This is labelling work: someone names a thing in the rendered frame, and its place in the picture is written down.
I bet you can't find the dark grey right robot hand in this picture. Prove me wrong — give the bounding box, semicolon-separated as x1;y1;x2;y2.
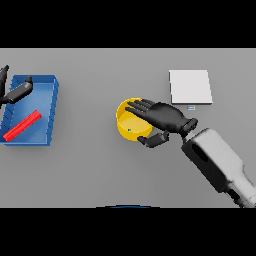
124;98;199;149

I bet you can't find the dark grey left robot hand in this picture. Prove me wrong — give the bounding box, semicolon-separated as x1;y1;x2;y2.
0;64;34;109

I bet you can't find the yellow bowl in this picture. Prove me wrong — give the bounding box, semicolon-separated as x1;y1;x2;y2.
115;97;154;142

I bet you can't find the red beaker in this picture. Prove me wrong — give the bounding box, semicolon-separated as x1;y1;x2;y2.
2;109;43;143

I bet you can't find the pale square measuring scale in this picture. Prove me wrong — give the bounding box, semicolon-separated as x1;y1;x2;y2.
168;69;214;111

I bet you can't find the blue tray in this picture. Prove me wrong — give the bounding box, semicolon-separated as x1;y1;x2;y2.
0;74;60;147

